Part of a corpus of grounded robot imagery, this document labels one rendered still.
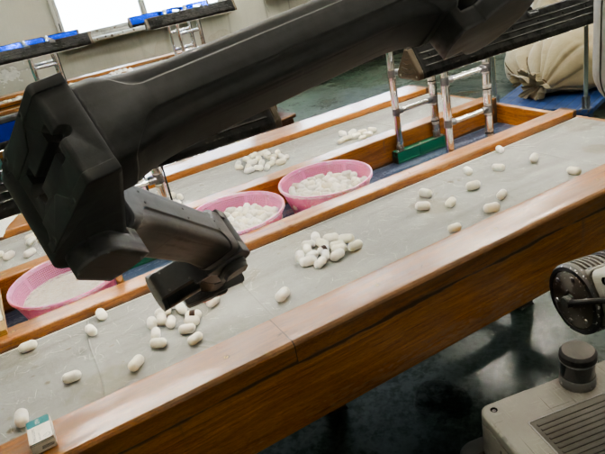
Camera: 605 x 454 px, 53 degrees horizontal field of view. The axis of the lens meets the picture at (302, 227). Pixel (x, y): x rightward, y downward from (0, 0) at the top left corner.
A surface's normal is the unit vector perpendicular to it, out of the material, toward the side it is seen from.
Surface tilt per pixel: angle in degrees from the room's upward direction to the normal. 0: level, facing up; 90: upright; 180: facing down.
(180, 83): 49
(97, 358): 0
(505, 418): 0
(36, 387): 0
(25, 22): 90
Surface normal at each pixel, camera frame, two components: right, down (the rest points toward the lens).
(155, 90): 0.24, -0.37
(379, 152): 0.48, 0.29
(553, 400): -0.18, -0.89
